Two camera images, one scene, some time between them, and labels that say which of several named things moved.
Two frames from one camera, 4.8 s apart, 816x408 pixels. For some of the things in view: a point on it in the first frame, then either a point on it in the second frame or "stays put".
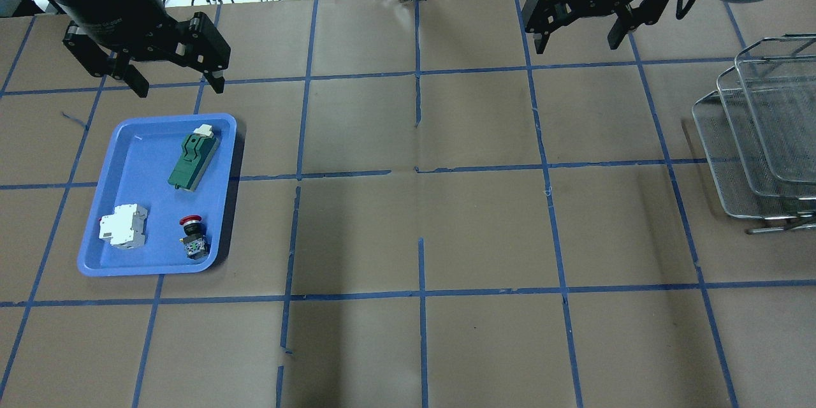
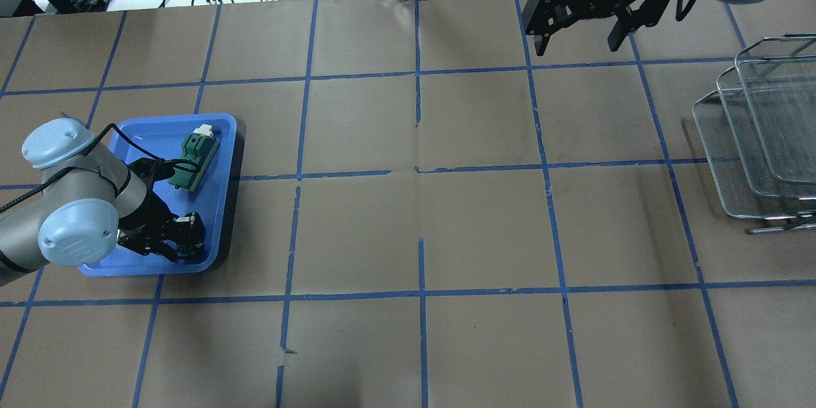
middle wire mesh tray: (758, 167) stays put
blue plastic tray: (141, 158) stays put
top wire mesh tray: (779, 76) stays put
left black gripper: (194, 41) → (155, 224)
